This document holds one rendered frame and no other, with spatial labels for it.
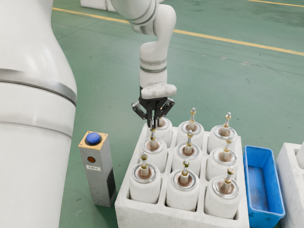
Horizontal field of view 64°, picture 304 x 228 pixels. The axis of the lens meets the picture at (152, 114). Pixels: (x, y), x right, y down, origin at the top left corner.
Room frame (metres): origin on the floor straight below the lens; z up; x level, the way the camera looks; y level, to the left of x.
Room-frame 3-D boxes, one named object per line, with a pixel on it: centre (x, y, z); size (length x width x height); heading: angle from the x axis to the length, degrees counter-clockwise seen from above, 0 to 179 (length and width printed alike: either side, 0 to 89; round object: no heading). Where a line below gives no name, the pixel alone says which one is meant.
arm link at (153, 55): (0.58, -0.01, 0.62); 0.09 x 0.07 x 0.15; 68
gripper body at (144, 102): (0.58, 0.00, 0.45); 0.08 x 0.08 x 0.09
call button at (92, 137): (0.55, 0.18, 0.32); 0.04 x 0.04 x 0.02
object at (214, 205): (0.42, -0.21, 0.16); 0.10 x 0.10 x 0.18
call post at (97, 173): (0.55, 0.18, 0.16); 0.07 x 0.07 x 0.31; 78
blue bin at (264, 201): (0.56, -0.40, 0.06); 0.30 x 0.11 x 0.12; 167
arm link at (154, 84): (0.56, -0.01, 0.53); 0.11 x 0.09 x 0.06; 14
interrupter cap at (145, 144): (0.58, 0.00, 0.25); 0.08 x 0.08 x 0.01
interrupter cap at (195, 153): (0.56, -0.12, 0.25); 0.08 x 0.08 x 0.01
